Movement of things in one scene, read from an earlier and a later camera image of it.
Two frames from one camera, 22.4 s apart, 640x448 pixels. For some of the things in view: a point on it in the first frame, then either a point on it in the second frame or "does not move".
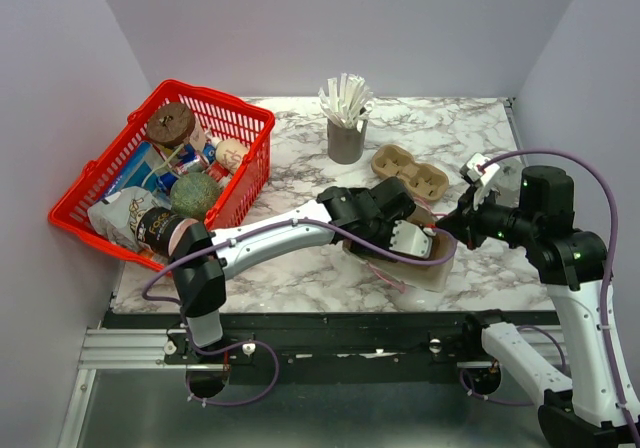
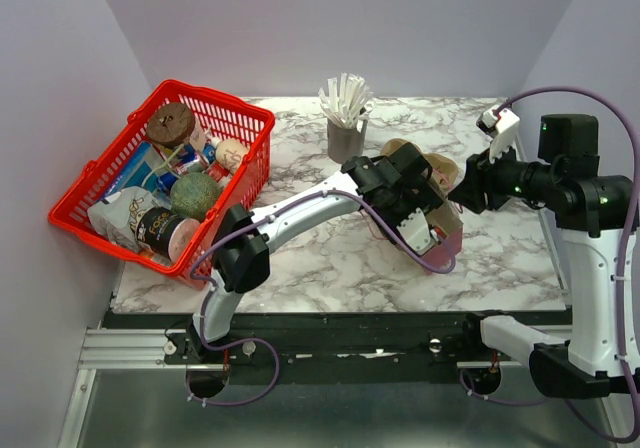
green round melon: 193,195 does not move
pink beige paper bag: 426,278 to 446,222
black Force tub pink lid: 157,229 does not move
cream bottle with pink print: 231,153 does not move
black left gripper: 391,223 to 424,199
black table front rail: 335,340 does not move
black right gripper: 463,221 to 480,177
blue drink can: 168,180 does not move
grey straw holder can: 345,145 does not move
